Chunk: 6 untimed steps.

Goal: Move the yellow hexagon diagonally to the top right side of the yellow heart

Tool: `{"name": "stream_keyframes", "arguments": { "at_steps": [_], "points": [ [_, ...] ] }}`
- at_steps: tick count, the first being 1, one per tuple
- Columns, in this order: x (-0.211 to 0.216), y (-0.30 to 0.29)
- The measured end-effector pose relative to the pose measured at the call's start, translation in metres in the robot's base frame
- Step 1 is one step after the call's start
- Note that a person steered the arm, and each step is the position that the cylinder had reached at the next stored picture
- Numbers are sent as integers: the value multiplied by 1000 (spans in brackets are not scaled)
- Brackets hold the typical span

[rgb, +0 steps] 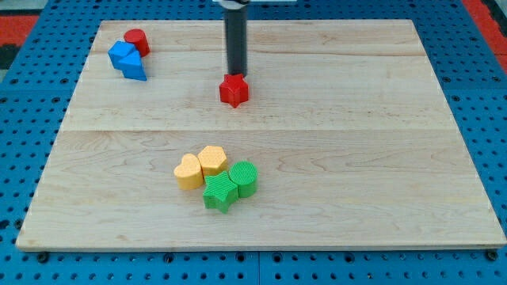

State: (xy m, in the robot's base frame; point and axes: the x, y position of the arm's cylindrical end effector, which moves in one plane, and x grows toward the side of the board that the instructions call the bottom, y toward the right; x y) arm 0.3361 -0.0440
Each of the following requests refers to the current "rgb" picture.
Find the yellow hexagon block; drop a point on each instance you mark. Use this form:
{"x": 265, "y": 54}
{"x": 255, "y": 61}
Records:
{"x": 213, "y": 160}

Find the yellow heart block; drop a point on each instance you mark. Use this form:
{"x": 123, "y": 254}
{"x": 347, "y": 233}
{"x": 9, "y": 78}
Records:
{"x": 188, "y": 173}

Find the green cylinder block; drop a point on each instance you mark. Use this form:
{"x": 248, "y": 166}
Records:
{"x": 244, "y": 174}

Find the red star block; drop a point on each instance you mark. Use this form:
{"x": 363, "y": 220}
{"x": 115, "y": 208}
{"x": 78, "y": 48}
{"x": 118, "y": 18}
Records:
{"x": 234, "y": 90}

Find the green star block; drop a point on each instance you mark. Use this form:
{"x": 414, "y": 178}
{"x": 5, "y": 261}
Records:
{"x": 220, "y": 192}

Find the wooden board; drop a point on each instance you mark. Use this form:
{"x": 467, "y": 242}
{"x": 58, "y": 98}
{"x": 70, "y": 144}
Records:
{"x": 354, "y": 143}

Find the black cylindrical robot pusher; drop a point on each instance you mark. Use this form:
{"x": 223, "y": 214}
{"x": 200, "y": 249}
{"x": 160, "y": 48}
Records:
{"x": 235, "y": 28}

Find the blue triangle block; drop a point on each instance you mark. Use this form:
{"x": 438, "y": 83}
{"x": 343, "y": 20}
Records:
{"x": 131, "y": 66}

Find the red cylinder block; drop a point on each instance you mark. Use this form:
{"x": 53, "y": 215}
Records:
{"x": 138, "y": 38}

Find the blue cube block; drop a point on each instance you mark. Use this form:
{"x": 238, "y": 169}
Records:
{"x": 118, "y": 51}

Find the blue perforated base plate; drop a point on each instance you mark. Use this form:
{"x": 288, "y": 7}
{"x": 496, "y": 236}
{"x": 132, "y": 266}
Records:
{"x": 38, "y": 86}

